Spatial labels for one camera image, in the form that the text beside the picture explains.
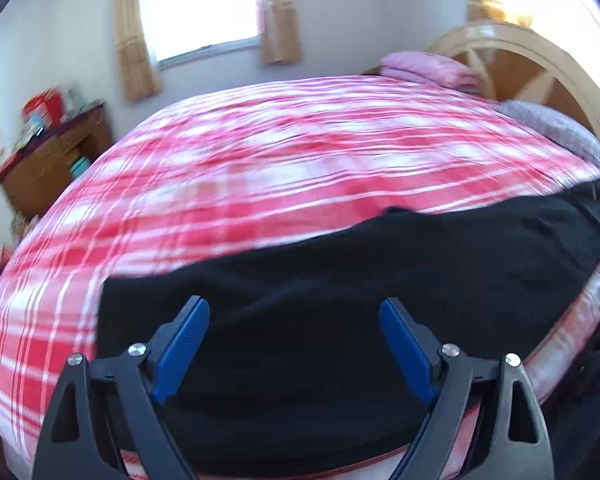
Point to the dark blue jacket torso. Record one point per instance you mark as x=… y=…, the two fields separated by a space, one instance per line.
x=572 y=415

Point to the beige curtain right panel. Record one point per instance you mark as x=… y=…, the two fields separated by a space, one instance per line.
x=279 y=34

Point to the light wooden headboard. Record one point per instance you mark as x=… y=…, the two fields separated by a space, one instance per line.
x=517 y=64

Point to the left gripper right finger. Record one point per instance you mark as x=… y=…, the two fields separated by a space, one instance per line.
x=487 y=405

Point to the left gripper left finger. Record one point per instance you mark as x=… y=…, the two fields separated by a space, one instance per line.
x=77 y=440

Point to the black pants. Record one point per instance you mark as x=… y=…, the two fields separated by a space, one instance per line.
x=294 y=376

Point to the grey lilac pillow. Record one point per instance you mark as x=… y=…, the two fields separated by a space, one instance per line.
x=558 y=127

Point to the red white plaid bedspread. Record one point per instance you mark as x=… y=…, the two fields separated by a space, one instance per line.
x=245 y=168

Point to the red bag on desk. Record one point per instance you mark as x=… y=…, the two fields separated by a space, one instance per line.
x=48 y=107

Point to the beige curtain left panel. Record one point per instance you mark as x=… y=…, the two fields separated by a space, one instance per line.
x=137 y=67

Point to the beige curtain panel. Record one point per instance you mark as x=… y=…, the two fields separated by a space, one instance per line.
x=137 y=67
x=279 y=34

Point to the brown wooden desk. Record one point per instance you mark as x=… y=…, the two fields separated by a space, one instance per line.
x=34 y=177

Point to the folded pink blanket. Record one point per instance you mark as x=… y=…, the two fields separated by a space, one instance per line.
x=428 y=68

